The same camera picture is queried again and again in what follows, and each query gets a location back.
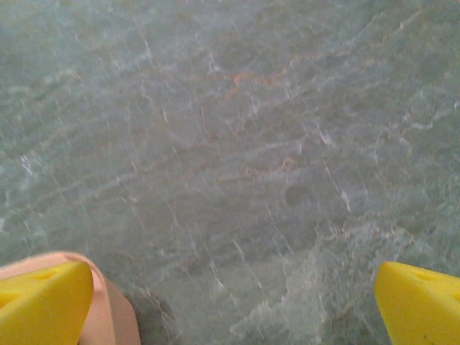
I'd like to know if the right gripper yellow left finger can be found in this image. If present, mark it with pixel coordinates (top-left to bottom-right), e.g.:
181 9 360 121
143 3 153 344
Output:
0 261 95 345

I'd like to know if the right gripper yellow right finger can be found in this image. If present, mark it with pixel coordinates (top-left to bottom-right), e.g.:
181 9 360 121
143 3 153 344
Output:
373 261 460 345

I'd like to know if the pink plastic tray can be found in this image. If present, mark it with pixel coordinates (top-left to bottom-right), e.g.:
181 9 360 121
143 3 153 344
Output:
0 251 141 345

